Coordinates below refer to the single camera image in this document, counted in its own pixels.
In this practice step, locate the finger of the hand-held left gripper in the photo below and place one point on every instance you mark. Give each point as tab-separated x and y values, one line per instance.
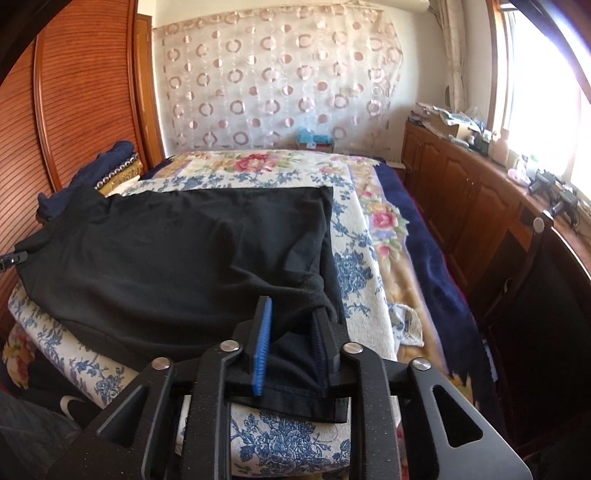
11	261

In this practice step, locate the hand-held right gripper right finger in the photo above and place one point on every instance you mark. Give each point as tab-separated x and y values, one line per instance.
334	360

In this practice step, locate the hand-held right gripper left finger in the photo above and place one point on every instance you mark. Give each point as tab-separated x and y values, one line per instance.
262	350

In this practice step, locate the black t-shirt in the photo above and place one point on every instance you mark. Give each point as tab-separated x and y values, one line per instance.
184	258

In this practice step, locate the blue floral cloth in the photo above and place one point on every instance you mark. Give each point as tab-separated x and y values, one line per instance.
355	272

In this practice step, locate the navy blanket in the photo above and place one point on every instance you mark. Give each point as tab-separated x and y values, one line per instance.
438	277

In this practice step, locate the navy garment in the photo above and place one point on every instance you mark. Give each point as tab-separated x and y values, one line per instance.
101	161

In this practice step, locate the wooden slatted wardrobe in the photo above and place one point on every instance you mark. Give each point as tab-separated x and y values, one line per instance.
83	115

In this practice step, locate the grey cloth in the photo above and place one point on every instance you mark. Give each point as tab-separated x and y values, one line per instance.
32	438

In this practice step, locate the long wooden cabinet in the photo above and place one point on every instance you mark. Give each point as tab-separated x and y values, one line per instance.
443	184

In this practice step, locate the teal box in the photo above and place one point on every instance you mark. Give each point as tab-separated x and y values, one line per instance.
309	137

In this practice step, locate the black chair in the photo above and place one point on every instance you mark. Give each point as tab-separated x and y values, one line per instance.
554	323

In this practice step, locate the cardboard box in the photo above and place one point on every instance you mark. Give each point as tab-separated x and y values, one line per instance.
443	124

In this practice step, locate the folded pink cloth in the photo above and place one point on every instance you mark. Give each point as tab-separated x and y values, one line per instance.
425	111

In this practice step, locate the white pitcher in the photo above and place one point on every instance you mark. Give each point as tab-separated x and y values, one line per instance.
499	150

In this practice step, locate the teal patterned cloth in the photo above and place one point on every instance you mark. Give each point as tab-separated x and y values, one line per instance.
459	117

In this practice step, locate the black hand-held device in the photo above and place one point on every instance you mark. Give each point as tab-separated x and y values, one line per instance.
564	203
542	180

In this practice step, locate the circle-patterned sheer curtain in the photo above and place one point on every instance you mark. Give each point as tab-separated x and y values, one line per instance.
277	69

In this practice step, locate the round table fan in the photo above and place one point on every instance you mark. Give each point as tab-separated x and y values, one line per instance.
449	97

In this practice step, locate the pale window curtain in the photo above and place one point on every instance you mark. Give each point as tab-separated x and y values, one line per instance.
455	55

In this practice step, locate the wooden-framed window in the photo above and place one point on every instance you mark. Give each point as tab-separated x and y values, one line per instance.
545	92

